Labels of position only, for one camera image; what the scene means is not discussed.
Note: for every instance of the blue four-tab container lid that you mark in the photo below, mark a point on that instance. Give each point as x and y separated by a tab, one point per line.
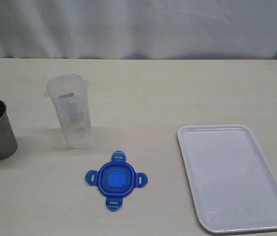
116	180

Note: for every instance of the clear plastic container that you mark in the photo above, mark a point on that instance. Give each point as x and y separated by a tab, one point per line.
69	96

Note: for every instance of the white plastic tray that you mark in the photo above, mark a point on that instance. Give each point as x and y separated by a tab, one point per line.
232	185

